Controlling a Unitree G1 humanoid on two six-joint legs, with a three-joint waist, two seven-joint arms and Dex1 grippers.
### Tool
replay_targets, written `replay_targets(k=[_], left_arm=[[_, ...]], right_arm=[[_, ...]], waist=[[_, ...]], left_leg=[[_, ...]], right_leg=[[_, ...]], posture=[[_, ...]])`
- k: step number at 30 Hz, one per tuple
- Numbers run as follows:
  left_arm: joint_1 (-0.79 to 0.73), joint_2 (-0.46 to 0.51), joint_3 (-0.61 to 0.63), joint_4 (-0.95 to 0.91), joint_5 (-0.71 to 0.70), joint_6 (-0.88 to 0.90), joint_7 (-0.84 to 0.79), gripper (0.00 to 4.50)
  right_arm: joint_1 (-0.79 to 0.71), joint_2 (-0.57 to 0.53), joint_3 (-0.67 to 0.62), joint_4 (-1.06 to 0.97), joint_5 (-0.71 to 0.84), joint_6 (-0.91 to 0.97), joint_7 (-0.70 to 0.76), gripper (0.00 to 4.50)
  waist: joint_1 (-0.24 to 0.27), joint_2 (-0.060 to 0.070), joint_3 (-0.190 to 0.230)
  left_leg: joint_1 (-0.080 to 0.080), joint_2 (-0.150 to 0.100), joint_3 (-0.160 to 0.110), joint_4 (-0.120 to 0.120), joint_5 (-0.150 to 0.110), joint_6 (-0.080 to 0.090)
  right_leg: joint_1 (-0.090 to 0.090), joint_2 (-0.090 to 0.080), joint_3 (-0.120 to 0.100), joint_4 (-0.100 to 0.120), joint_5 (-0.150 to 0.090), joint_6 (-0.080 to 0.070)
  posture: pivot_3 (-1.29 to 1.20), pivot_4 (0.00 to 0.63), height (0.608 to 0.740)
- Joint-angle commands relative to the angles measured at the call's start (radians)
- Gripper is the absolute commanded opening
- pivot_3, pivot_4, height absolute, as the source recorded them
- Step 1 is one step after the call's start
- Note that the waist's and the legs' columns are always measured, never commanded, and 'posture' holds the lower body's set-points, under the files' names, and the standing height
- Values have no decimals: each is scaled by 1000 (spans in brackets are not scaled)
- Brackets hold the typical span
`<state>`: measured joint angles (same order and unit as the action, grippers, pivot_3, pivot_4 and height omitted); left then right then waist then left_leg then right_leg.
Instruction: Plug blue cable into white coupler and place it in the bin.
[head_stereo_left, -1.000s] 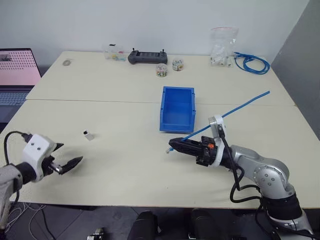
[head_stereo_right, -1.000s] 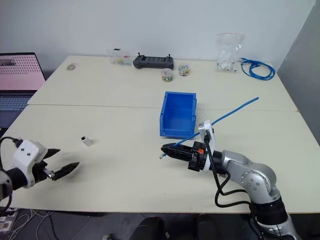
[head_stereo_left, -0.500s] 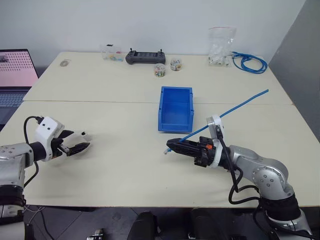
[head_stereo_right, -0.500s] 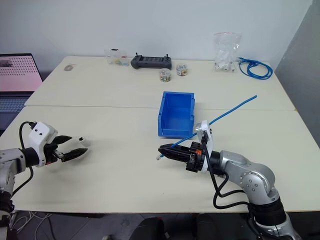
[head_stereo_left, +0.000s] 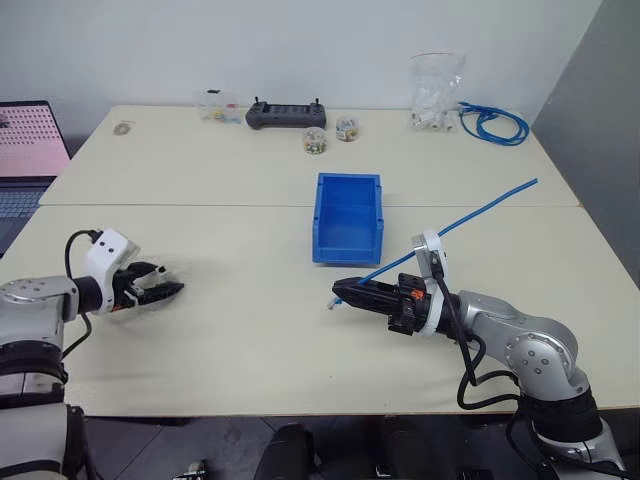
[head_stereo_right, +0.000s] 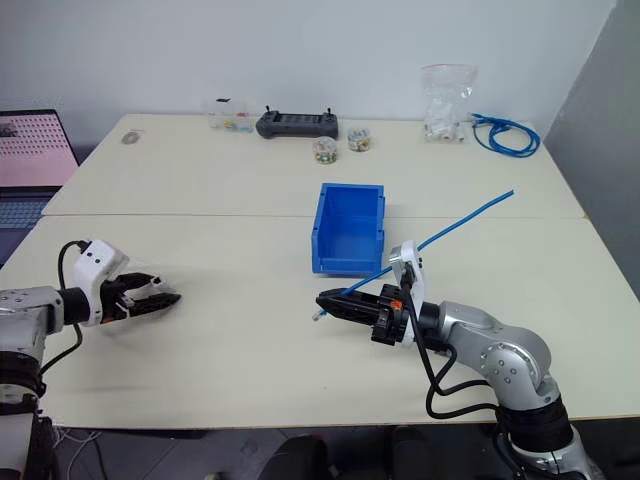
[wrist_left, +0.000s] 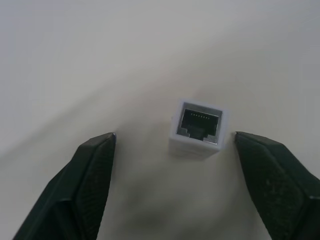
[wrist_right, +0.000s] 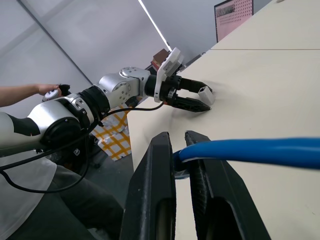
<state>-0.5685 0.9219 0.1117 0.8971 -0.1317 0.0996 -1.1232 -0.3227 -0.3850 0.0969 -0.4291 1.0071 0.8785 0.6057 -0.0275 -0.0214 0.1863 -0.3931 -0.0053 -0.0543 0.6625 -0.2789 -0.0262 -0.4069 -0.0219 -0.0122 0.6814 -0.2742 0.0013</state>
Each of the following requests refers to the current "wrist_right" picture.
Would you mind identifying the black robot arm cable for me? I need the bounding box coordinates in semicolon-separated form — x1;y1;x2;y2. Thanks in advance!
0;100;165;194

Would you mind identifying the computer monitor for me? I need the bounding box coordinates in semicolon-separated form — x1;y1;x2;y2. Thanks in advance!
213;0;255;43

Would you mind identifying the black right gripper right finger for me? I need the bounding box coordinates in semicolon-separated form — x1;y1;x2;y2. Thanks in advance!
184;129;273;240

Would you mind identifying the white yellow checked bag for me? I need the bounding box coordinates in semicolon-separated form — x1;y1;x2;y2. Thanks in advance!
90;104;133;162

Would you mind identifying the brown box stack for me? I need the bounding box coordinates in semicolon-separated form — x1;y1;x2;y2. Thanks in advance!
150;48;171;71

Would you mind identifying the person's bare hand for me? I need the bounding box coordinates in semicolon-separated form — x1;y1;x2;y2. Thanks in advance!
37;83;61;96

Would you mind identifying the white and black handheld controller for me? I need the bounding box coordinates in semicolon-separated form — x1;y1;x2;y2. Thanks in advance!
41;84;71;102

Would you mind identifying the person in white shirt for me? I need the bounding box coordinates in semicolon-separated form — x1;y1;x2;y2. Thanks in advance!
0;156;125;240

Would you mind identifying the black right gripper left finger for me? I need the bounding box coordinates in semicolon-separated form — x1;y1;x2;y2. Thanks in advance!
119;131;178;240

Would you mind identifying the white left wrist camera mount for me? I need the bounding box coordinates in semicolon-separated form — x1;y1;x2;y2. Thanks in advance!
153;47;185;103

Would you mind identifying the ceiling light strip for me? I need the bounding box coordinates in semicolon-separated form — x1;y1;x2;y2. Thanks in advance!
137;0;171;51

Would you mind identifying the blue cable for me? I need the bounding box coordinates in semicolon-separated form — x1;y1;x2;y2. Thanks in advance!
173;137;320;180

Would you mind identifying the white coupler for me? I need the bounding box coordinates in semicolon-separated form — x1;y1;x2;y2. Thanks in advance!
196;85;216;106

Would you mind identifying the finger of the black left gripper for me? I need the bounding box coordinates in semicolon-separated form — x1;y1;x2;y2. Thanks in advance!
180;77;214;95
174;96;212;113

